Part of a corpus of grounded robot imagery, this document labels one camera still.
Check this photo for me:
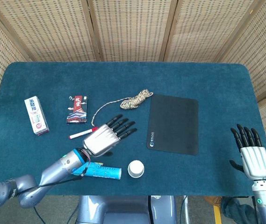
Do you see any blue cling film roll box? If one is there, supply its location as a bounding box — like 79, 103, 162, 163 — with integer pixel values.
73, 162, 122, 181

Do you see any red and white marker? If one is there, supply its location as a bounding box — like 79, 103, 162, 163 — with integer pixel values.
69, 126, 98, 140

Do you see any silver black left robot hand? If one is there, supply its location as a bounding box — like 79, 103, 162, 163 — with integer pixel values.
83, 114, 138, 157

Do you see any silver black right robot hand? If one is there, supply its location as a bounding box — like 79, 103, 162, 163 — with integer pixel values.
229, 124, 266, 181

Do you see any grey metal table leg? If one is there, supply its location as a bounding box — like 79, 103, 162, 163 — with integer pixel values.
181, 195, 190, 224

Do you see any grey robot torso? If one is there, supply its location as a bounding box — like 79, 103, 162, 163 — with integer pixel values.
76, 195, 177, 224

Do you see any woven bamboo folding screen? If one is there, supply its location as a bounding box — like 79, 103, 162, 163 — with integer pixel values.
0, 0, 266, 182

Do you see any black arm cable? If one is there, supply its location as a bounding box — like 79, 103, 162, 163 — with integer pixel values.
13, 167, 89, 196

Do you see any white paper cup green flower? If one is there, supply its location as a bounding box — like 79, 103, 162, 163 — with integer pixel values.
128, 160, 145, 176

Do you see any white pink toothpaste carton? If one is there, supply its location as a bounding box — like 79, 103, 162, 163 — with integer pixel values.
24, 96, 50, 136

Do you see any brown shoe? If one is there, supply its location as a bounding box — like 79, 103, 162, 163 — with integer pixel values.
204, 196, 223, 206

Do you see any black mouse pad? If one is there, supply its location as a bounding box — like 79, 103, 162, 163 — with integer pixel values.
146, 94, 199, 156

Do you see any beige braided rope bundle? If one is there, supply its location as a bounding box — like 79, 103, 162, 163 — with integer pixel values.
92, 89, 154, 126

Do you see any blue felt table cloth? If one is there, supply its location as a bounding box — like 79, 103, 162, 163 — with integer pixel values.
0, 62, 266, 196

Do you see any blue jeans leg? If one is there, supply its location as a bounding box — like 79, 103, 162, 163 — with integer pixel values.
221, 197, 258, 224

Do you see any black red small packet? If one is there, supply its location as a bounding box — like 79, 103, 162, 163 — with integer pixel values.
66, 95, 89, 124

